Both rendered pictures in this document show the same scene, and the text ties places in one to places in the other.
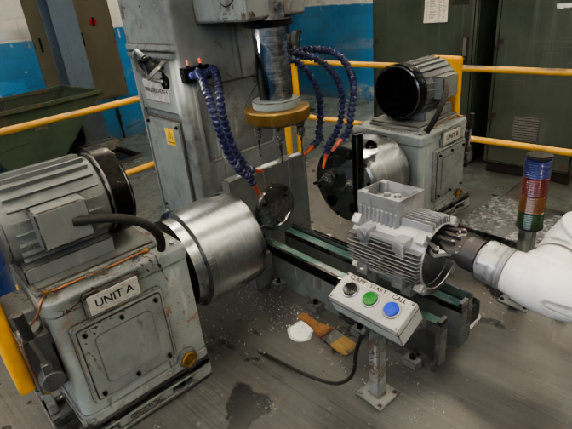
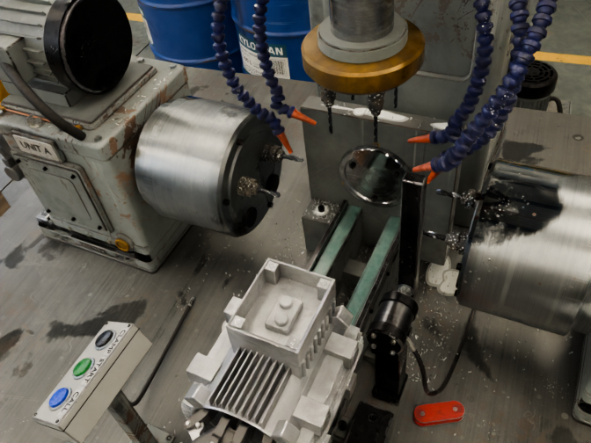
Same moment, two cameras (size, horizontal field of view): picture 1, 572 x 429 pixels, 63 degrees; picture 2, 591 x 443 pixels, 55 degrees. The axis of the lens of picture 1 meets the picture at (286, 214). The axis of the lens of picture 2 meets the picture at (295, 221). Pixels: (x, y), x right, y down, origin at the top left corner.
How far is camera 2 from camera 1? 114 cm
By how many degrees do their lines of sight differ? 59
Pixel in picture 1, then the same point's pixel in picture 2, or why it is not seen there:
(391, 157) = (552, 266)
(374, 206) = (253, 296)
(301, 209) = (432, 209)
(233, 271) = (174, 210)
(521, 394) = not seen: outside the picture
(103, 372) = (43, 196)
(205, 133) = not seen: hidden behind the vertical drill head
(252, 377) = (155, 310)
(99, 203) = (41, 58)
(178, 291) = (105, 185)
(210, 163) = not seen: hidden behind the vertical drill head
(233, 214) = (200, 153)
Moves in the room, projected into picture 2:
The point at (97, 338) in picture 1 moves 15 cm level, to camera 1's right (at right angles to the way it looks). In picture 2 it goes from (29, 169) to (39, 214)
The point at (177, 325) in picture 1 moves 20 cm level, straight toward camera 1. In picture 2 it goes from (110, 211) to (19, 267)
